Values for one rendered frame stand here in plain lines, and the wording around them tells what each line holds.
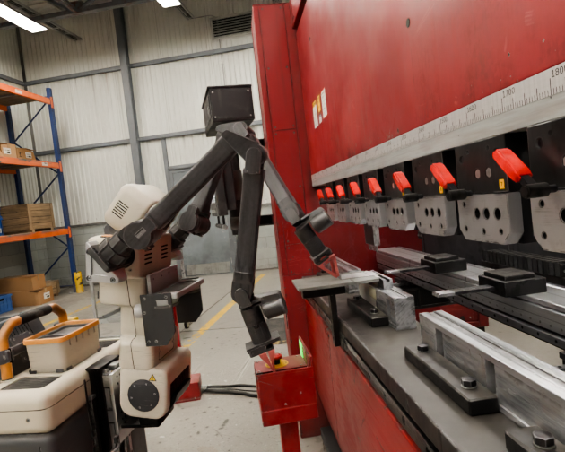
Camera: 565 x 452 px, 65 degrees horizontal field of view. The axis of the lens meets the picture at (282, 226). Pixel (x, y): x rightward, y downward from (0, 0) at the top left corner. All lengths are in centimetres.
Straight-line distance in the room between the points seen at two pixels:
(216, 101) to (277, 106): 35
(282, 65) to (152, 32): 753
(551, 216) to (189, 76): 886
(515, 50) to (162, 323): 114
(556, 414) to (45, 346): 141
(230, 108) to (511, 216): 198
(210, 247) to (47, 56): 519
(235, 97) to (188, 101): 670
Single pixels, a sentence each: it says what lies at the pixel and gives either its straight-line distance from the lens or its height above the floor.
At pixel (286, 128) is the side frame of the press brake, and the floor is 166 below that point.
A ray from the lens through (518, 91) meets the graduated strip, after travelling 71.
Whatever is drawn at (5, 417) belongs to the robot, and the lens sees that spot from 161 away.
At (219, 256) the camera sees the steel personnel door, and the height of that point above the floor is 35.
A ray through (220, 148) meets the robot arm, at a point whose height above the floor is 144.
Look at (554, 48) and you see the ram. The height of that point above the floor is 142.
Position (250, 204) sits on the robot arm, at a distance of 119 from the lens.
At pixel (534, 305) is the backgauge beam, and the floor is 97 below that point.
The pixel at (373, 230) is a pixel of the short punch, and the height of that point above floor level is 115.
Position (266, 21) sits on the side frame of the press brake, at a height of 221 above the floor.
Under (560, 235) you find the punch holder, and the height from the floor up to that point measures 120.
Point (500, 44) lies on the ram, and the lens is 75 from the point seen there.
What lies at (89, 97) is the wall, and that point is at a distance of 1017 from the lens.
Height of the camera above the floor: 128
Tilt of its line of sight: 3 degrees down
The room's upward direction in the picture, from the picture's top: 6 degrees counter-clockwise
